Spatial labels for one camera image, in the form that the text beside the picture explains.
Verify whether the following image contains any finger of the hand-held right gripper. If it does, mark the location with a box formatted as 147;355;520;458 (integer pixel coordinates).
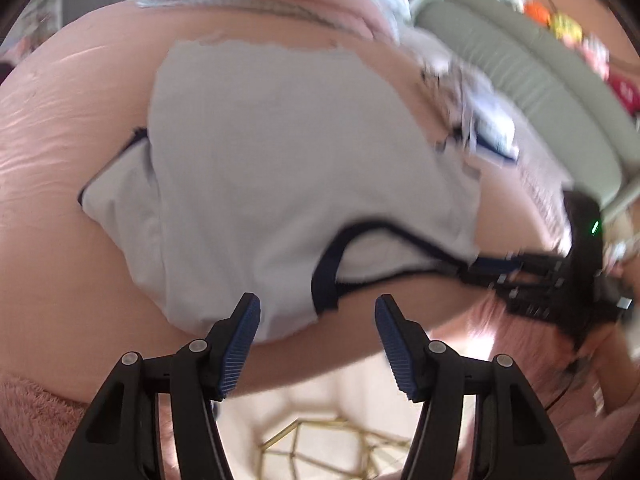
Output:
465;251;568;283
491;280;570;320

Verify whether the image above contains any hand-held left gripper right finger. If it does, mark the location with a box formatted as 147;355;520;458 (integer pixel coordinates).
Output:
374;294;568;480

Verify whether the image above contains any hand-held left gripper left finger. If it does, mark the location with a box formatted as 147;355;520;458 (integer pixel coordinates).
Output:
54;292;262;480

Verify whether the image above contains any grey t-shirt with navy trim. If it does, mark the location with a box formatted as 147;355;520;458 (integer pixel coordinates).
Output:
77;40;483;346

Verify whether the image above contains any pile of pale printed clothes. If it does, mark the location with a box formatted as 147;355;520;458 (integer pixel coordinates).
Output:
400;30;521;166

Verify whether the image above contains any green padded headboard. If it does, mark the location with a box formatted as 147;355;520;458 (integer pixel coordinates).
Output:
415;0;640;211

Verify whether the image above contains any pink plush toy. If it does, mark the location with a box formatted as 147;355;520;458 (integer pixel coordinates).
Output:
581;35;612;77

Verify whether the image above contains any pink fluffy rug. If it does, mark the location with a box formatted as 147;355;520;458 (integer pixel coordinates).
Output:
0;300;640;480

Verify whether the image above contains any yellow plush toy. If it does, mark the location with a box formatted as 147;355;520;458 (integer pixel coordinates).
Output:
551;14;584;44

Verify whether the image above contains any orange plush toy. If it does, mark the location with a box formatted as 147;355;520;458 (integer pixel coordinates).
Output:
524;1;552;27

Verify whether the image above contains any round bed with pink sheet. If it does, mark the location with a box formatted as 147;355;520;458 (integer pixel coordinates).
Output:
0;0;576;403

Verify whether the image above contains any pink checked quilt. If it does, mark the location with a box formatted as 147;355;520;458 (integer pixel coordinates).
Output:
122;0;413;43

